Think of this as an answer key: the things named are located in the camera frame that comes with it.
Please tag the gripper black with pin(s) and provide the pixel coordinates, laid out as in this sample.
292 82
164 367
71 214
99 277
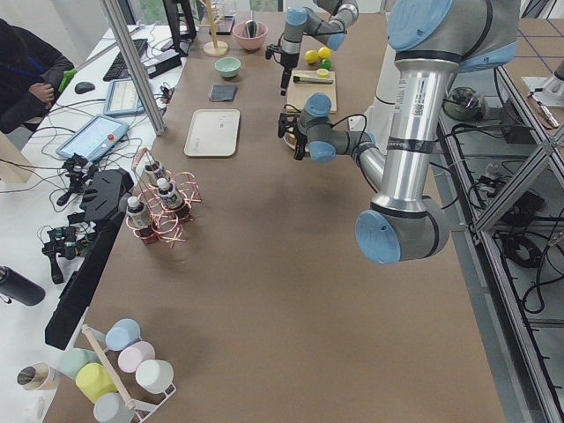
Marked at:
300 139
288 61

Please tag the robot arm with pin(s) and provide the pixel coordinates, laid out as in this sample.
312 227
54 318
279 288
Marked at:
432 41
301 21

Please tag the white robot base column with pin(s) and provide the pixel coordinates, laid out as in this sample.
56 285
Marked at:
380 114

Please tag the cream rabbit tray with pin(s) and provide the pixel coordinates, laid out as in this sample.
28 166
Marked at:
212 133

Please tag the white round plate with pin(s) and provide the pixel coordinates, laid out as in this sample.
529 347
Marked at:
290 140

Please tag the wooden cutting board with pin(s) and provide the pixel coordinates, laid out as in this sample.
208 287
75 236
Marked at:
298 94

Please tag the half lemon slice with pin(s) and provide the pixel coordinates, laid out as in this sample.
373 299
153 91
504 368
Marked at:
322 73

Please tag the green lime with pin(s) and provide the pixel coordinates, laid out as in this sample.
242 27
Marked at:
326 64

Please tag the pink bowl with ice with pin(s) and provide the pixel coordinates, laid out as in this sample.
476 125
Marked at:
241 36

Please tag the mint green bowl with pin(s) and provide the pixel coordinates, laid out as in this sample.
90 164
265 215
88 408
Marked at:
228 67

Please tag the metal ice scoop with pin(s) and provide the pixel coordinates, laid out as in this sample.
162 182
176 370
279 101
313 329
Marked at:
251 28

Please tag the grey folded cloth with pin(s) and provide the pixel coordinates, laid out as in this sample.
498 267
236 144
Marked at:
223 93

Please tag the wooden mug tree stand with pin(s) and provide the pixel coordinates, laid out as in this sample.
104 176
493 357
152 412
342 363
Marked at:
215 47

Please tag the black monitor stand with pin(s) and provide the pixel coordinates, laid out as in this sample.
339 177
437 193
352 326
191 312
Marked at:
181 25

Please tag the tea bottle middle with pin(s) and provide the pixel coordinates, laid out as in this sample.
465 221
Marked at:
169 194

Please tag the tea bottle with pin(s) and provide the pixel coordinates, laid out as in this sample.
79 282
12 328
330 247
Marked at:
154 171
169 194
136 212

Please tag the tea bottle back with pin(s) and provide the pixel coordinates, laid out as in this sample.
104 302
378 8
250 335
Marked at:
154 171

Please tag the blue teach pendant far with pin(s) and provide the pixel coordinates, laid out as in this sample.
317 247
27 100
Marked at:
122 99

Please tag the blue teach pendant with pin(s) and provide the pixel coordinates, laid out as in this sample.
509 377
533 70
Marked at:
122 99
94 139

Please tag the tea bottle front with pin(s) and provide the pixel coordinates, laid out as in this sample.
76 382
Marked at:
136 212

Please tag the black long device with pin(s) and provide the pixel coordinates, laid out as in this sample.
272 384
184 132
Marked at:
100 205

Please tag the blue teach pendant near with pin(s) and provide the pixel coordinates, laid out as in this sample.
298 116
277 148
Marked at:
94 139

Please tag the black computer mouse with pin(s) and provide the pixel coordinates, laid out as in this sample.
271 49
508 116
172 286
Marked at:
84 87

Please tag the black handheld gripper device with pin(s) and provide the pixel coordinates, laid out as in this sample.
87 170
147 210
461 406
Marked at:
67 242

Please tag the blue cup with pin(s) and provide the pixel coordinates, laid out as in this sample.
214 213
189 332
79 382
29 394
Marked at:
122 334

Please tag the seated person dark jacket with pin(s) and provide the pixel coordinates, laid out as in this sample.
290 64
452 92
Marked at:
32 71

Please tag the pink cup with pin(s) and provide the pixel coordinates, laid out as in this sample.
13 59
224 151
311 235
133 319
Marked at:
133 355

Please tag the white cup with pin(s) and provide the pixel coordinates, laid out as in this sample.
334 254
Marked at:
155 376

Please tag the yellow cup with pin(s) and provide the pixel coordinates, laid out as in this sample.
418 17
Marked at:
94 381

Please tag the green cup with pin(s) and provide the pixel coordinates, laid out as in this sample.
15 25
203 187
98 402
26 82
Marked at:
74 359

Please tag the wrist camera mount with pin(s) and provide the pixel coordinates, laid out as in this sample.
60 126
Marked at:
274 52
287 119

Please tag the aluminium frame post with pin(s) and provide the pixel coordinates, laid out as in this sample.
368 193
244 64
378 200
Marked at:
137 71

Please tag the copper wire bottle rack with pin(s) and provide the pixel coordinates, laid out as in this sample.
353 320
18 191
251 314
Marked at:
161 201

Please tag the white wire cup rack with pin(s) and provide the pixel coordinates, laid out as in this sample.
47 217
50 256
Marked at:
148 407

